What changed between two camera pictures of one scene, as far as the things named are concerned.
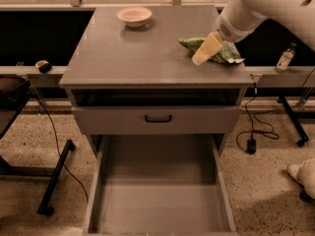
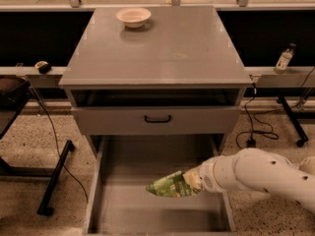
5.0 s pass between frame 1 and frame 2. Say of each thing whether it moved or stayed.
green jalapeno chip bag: moved
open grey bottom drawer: stayed
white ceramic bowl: stayed
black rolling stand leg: stayed
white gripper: moved
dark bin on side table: stayed
